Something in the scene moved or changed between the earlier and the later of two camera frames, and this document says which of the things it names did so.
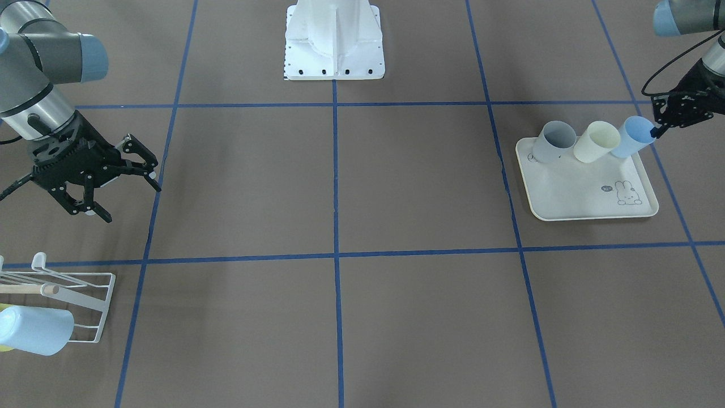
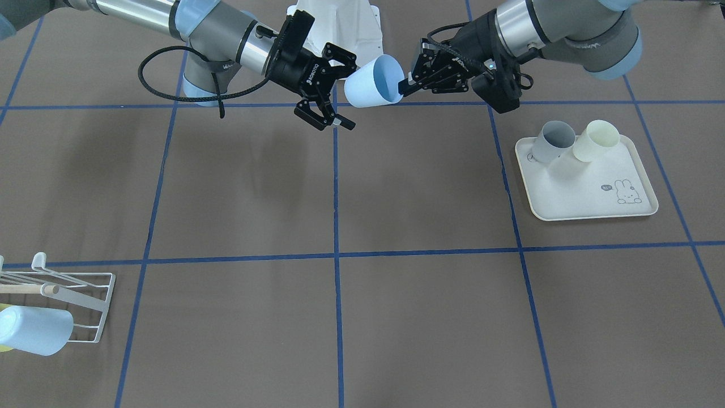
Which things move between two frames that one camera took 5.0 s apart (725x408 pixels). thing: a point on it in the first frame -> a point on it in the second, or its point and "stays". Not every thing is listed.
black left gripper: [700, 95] -> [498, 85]
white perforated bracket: [333, 40] stays
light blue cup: [635, 134] -> [376, 83]
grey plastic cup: [555, 139] stays
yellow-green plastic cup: [3, 348] stays
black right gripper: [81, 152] -> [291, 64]
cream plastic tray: [570, 189] stays
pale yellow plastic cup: [600, 138] stays
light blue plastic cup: [45, 331] stays
